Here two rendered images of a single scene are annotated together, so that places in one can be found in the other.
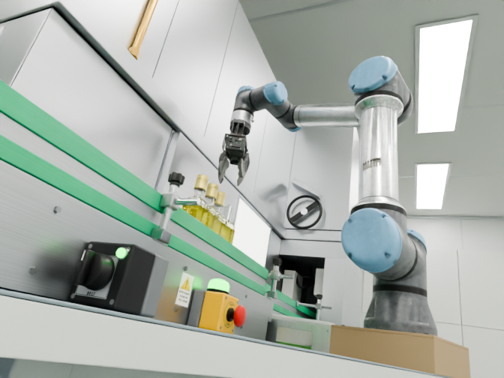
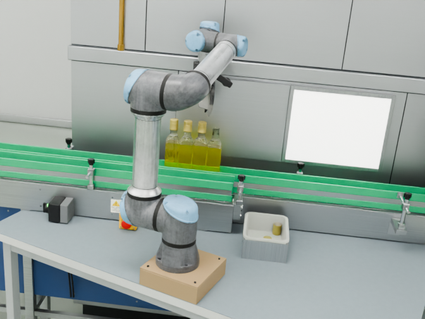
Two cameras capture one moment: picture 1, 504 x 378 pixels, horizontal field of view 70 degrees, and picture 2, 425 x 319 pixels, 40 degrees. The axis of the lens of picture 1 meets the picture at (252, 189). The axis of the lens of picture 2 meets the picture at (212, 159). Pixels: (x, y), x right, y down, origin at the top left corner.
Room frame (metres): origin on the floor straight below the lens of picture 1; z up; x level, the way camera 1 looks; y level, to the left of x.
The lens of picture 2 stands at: (0.26, -2.03, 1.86)
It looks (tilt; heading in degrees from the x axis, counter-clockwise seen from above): 21 degrees down; 68
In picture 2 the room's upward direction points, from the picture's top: 5 degrees clockwise
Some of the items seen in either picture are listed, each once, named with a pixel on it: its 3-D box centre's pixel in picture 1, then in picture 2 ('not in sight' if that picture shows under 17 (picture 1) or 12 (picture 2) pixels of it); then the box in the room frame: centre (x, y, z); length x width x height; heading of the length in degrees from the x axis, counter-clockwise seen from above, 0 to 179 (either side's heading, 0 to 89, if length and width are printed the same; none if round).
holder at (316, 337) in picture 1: (292, 336); (264, 234); (1.24, -0.22, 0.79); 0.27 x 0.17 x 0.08; 64
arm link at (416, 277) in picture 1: (398, 259); (178, 218); (0.83, -0.37, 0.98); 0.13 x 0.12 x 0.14; 138
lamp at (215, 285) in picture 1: (218, 286); not in sight; (0.76, 0.03, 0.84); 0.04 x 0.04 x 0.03
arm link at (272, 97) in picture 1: (271, 98); (203, 40); (1.00, -0.01, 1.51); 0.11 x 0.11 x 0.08; 48
